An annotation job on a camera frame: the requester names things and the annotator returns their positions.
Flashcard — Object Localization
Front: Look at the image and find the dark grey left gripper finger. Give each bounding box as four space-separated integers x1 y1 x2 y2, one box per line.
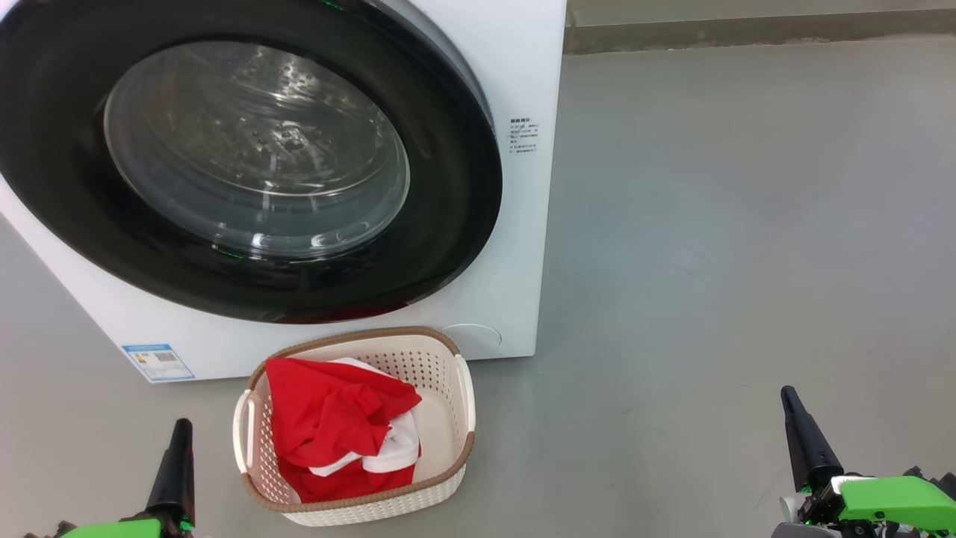
146 418 196 528

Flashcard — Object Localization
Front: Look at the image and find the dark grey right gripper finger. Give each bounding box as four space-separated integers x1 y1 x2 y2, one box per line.
780 386 845 492

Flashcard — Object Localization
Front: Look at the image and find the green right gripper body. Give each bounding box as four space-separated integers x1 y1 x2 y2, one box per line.
773 467 956 538

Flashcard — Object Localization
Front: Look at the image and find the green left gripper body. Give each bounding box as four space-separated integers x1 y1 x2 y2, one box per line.
22 512 195 538

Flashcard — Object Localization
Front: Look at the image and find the red and white garment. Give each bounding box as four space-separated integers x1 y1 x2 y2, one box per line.
265 357 423 504

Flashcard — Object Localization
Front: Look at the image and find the round dark glass washer door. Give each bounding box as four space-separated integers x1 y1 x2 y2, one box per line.
0 0 503 324

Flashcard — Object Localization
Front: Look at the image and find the cream perforated laundry basket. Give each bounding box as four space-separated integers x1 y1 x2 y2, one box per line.
232 327 477 527

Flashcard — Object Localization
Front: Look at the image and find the white front-load washing machine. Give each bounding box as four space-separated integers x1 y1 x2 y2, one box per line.
0 0 567 383

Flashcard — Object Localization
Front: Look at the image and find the blue energy label sticker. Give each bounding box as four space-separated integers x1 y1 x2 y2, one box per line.
122 344 196 383

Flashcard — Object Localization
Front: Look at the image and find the round white filter cover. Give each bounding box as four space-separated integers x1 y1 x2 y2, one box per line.
439 324 503 352

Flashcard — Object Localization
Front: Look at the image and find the printed black text label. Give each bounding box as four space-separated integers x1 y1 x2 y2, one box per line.
509 117 538 154

